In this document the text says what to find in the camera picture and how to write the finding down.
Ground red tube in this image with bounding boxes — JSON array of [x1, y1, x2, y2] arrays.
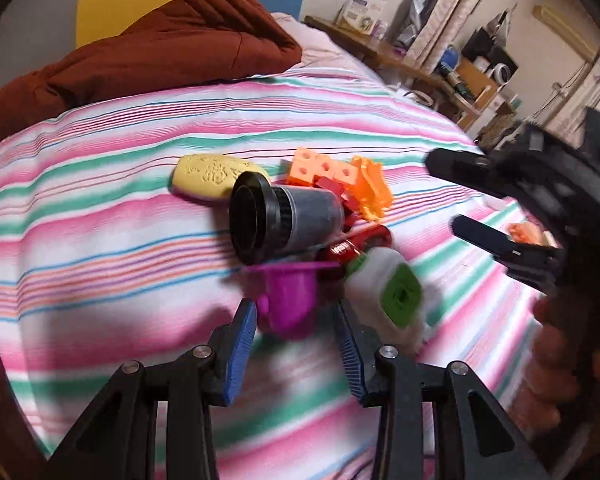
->
[[325, 224, 393, 268]]

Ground person's right hand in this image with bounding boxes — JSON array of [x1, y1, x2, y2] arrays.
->
[[522, 295, 600, 431]]

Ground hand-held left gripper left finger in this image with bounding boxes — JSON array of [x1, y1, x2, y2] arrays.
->
[[40, 299, 258, 480]]

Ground wooden desk shelf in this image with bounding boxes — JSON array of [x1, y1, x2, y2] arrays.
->
[[455, 57, 501, 111]]

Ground brown red quilt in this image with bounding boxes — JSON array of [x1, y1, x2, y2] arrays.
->
[[0, 0, 303, 143]]

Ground purple plastic cup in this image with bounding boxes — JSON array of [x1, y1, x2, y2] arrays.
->
[[240, 260, 346, 342]]

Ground cream air conditioner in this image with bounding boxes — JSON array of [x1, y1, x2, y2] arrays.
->
[[532, 5, 600, 61]]

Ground white cardboard box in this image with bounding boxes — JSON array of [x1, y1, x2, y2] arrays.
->
[[337, 0, 388, 36]]

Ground black camera lens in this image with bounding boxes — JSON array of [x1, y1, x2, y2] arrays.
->
[[228, 171, 346, 266]]

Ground red building blocks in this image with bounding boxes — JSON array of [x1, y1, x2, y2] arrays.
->
[[315, 175, 362, 211]]

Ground patterned curtain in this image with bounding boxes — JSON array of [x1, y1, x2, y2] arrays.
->
[[405, 0, 496, 71]]

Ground yellow embossed oval case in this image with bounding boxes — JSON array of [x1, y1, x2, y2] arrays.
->
[[169, 154, 271, 205]]

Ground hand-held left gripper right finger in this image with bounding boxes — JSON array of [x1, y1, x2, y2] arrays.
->
[[332, 300, 551, 480]]

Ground orange cube block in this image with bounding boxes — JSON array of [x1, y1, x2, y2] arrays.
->
[[286, 147, 359, 191]]

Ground pale pink sheet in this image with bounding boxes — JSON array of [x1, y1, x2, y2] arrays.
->
[[270, 12, 386, 83]]

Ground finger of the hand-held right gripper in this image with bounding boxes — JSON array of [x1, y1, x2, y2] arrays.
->
[[451, 214, 563, 292], [425, 149, 511, 197]]

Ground white bottle with green cap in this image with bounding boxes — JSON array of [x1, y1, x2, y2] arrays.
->
[[342, 247, 431, 356]]

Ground small orange toy piece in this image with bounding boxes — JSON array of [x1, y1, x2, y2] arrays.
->
[[507, 222, 556, 247]]

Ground striped bedsheet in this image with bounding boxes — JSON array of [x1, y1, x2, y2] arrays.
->
[[0, 67, 571, 480]]

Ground wooden desk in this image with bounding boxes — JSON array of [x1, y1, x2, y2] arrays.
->
[[305, 15, 481, 126]]

